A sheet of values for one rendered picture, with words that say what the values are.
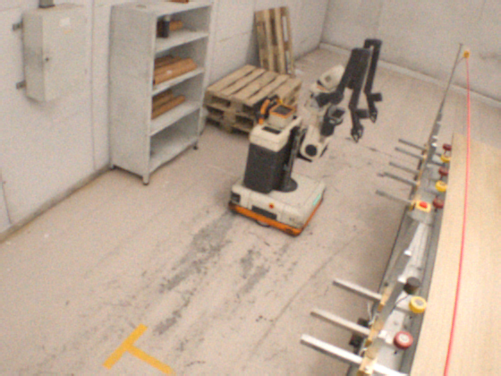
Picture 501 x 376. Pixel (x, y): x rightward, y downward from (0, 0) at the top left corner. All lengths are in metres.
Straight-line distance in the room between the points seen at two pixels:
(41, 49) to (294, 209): 2.20
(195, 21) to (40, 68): 1.79
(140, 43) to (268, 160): 1.37
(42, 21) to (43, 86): 0.45
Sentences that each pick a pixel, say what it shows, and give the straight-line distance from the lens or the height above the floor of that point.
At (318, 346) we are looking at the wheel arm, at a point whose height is 0.96.
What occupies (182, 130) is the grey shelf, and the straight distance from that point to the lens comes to 4.74.
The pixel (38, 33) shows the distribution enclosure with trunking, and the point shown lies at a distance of 3.00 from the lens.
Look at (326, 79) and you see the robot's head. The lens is 3.25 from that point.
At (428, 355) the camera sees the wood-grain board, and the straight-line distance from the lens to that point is 1.94.
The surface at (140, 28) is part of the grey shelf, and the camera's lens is 3.57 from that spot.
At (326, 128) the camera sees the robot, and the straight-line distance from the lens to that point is 3.32.
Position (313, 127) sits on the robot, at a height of 0.90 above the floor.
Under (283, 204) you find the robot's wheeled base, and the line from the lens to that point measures 3.56.
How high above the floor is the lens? 2.27
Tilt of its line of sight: 33 degrees down
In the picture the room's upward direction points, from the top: 10 degrees clockwise
